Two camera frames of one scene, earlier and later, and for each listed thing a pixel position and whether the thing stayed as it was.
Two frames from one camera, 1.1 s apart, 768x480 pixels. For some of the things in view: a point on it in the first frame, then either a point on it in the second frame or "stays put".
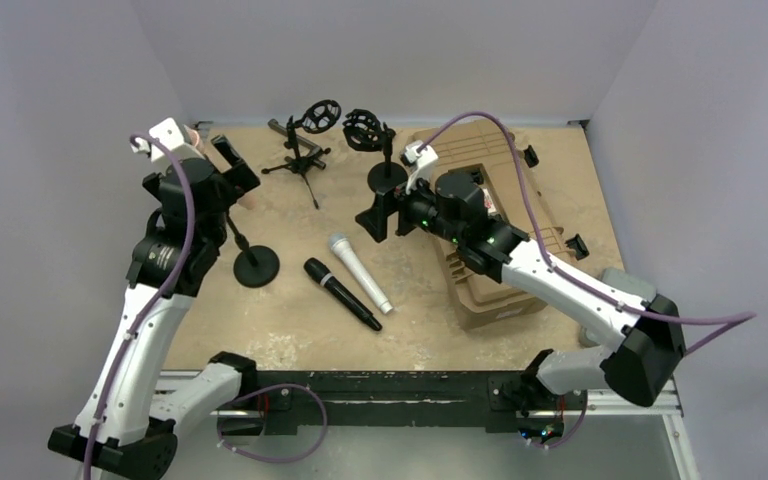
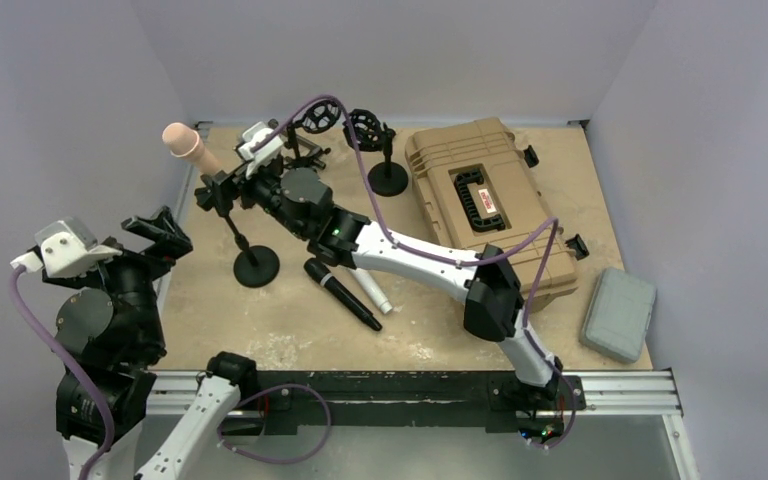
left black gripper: [235, 181] -> [169, 242]
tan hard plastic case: [484, 150] stays put
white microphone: [343, 248] stays put
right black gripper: [375, 219] -> [245, 185]
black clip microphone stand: [256, 266] stays put
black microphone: [320, 273] stays put
